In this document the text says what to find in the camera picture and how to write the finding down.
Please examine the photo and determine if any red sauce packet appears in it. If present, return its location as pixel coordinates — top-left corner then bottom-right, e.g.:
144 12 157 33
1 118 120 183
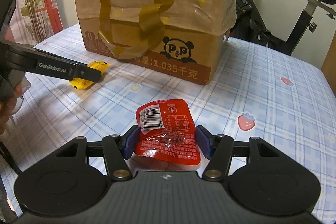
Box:
135 99 201 166

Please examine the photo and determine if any brown cardboard box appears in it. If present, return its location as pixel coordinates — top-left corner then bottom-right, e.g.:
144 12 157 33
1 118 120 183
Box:
75 0 236 85

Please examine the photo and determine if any yellow snack packet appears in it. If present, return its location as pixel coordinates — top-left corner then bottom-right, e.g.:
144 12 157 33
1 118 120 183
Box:
69 61 111 90

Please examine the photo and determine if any left hand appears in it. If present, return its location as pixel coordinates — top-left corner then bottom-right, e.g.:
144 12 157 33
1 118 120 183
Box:
0 83 23 135

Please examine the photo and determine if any wooden door panel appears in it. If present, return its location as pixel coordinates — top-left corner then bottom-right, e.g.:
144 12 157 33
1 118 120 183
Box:
321 32 336 94

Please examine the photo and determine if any black exercise bike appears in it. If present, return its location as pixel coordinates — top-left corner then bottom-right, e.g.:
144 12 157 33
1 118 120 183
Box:
231 0 335 66

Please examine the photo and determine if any blue plaid tablecloth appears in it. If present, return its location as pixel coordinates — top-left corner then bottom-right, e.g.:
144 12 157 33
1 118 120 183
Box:
1 25 335 223

